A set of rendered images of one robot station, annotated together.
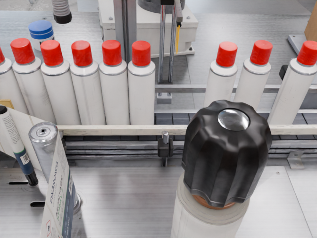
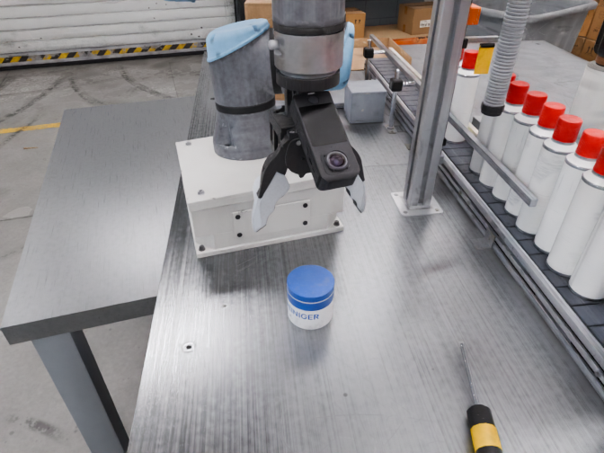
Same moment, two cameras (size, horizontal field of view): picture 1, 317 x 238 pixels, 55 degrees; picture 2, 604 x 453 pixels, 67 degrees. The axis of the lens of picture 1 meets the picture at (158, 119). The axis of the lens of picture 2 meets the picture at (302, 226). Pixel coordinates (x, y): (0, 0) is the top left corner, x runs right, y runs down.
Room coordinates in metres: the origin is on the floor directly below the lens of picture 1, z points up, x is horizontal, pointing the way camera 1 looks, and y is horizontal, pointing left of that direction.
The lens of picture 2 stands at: (0.90, 0.86, 1.35)
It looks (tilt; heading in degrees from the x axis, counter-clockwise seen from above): 36 degrees down; 267
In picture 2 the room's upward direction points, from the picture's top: straight up
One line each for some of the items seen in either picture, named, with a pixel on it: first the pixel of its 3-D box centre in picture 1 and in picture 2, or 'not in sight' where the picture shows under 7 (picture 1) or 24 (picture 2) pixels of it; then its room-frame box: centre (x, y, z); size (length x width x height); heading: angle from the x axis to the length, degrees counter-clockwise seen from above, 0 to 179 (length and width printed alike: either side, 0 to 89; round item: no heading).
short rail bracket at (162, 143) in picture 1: (165, 152); not in sight; (0.39, -0.02, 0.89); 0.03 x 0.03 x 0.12; 3
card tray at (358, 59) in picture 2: not in sight; (367, 53); (0.53, -0.97, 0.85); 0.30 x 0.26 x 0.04; 93
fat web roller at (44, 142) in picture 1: (57, 172); not in sight; (0.27, 0.15, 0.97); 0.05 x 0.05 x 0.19
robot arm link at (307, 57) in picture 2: not in sight; (306, 50); (0.87, 0.36, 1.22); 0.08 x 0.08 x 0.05
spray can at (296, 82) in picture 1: (293, 89); not in sight; (0.49, -0.27, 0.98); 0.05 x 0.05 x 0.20
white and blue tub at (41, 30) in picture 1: (42, 35); (310, 297); (0.86, 0.37, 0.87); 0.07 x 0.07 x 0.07
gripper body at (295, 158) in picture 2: not in sight; (306, 118); (0.87, 0.35, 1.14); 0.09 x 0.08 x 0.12; 104
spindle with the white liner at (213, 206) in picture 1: (209, 204); (603, 82); (0.20, -0.07, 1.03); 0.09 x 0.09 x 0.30
